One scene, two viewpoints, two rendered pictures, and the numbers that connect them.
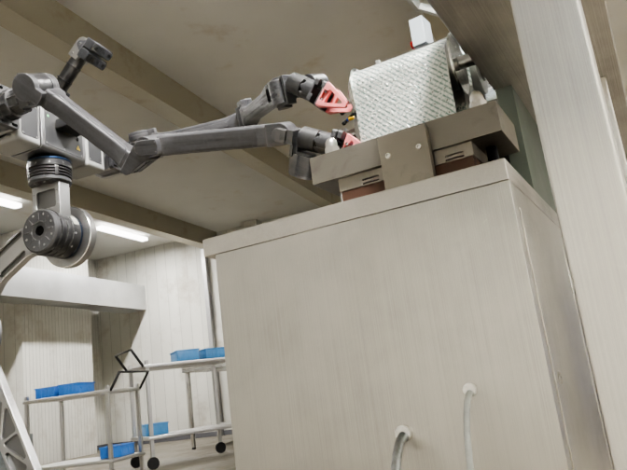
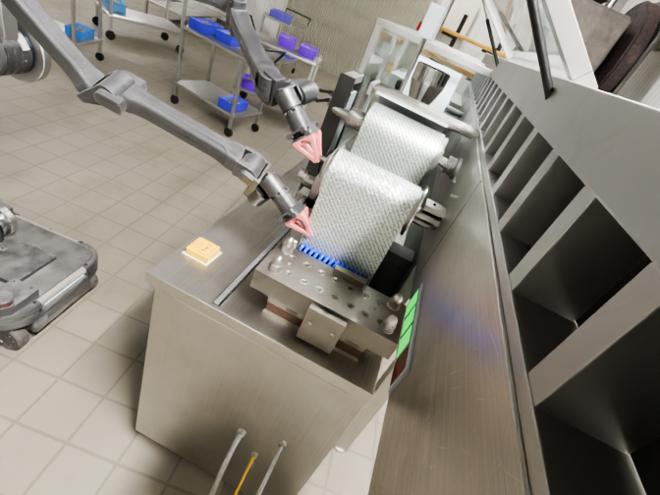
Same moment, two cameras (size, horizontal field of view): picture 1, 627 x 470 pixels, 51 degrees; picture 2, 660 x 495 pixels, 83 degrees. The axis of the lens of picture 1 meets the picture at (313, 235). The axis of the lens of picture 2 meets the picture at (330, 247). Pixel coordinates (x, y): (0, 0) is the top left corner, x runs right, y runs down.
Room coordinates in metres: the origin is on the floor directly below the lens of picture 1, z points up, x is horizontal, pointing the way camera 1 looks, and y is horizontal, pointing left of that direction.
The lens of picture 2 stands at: (0.61, 0.12, 1.64)
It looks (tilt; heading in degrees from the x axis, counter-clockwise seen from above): 33 degrees down; 338
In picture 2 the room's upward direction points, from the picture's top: 25 degrees clockwise
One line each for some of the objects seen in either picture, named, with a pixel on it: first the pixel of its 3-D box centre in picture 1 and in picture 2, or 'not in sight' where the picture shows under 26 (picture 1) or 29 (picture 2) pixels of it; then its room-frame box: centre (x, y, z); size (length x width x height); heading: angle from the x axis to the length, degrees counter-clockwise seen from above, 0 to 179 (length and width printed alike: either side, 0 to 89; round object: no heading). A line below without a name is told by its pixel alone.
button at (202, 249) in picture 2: not in sight; (202, 249); (1.50, 0.12, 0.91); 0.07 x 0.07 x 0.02; 63
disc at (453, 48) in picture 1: (458, 63); (413, 210); (1.42, -0.39, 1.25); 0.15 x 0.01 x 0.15; 153
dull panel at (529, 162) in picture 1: (580, 220); (431, 180); (2.33, -0.96, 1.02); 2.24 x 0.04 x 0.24; 153
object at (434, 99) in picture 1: (407, 128); (346, 239); (1.43, -0.25, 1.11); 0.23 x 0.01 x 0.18; 63
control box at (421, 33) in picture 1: (419, 35); (429, 22); (2.01, -0.44, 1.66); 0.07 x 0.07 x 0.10; 58
